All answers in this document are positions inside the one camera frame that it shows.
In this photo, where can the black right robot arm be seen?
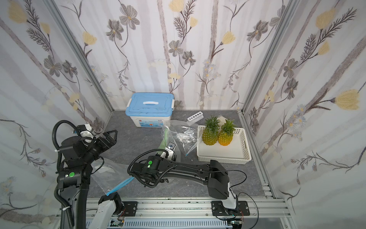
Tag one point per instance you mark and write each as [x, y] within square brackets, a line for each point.
[153, 167]

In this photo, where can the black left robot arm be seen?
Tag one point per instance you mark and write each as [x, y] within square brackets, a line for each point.
[74, 170]

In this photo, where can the white vented cable duct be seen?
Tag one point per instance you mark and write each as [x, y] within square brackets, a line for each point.
[168, 224]

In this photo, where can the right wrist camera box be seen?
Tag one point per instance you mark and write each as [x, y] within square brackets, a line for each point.
[169, 152]

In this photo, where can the green zipper NIU bag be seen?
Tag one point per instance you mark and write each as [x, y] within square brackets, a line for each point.
[167, 137]

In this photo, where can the white test tube rack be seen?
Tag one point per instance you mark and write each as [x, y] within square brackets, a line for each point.
[196, 117]

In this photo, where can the blue lid storage box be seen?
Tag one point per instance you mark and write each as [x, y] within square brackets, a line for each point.
[150, 109]

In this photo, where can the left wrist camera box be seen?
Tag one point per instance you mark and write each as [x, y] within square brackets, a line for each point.
[85, 130]

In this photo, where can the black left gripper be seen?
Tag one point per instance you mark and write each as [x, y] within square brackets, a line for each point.
[104, 140]

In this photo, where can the white perforated plastic basket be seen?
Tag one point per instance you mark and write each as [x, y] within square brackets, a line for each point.
[237, 152]

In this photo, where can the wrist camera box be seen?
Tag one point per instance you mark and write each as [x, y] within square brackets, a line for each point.
[169, 152]
[85, 130]

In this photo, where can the yellow pineapple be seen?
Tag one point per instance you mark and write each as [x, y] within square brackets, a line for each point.
[226, 133]
[211, 132]

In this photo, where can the clear bag blue zipper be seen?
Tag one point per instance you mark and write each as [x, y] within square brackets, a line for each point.
[110, 176]
[184, 135]

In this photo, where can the small bag of rice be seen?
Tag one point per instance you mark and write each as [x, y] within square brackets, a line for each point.
[222, 120]

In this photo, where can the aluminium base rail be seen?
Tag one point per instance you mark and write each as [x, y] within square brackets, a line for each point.
[265, 213]

